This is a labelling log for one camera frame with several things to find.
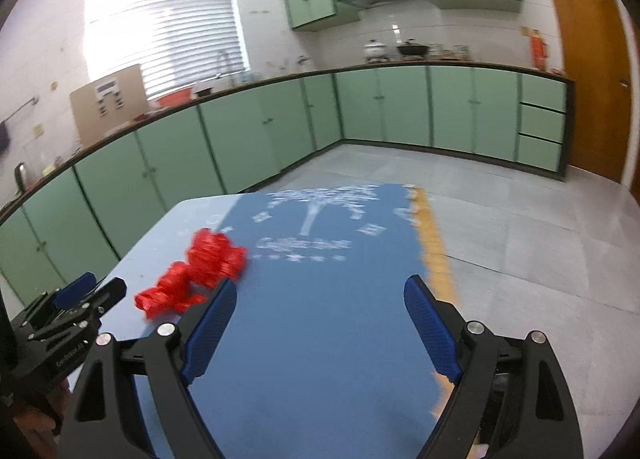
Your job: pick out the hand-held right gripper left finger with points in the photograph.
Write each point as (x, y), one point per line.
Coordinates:
(207, 331)

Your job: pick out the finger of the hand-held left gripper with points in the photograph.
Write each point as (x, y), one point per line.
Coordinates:
(107, 294)
(75, 290)

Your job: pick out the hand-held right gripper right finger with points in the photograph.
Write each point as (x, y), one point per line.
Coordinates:
(432, 331)

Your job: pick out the red mesh wrapper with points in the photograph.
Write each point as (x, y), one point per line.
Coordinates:
(200, 269)

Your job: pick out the person's left hand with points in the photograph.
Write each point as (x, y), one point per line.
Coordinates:
(35, 428)

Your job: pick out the blue printed mat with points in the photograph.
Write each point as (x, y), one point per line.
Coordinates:
(320, 339)

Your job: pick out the metal mug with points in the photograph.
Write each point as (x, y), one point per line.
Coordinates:
(20, 175)

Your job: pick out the brown cardboard box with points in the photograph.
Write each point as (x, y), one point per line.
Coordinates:
(100, 114)

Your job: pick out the green base cabinets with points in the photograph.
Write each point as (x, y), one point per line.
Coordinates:
(250, 139)

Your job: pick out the red plastic basin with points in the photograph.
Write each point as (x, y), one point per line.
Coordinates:
(174, 98)

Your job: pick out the metal sink faucet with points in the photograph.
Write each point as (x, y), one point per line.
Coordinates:
(222, 64)

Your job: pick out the white window blind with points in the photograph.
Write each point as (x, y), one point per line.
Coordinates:
(165, 24)

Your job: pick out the row of glass jars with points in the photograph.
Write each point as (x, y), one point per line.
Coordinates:
(450, 53)

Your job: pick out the black wok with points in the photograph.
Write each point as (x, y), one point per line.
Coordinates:
(412, 49)

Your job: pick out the white cooking pot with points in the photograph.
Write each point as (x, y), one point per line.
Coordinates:
(375, 50)

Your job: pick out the wooden door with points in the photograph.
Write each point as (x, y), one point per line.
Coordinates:
(590, 79)

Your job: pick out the red thermos flask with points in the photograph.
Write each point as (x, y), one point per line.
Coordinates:
(537, 51)

